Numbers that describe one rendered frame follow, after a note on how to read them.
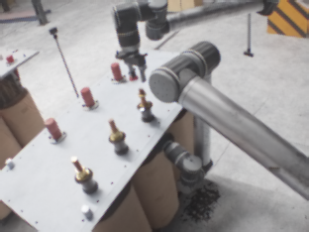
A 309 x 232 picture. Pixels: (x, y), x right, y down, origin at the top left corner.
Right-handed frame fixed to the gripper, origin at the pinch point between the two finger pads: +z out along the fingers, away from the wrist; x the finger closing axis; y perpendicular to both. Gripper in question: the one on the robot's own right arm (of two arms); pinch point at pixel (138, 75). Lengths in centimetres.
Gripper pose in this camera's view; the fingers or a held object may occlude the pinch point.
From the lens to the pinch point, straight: 136.8
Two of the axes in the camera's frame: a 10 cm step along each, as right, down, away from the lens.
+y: 6.9, -5.4, 4.7
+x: -7.0, -3.7, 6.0
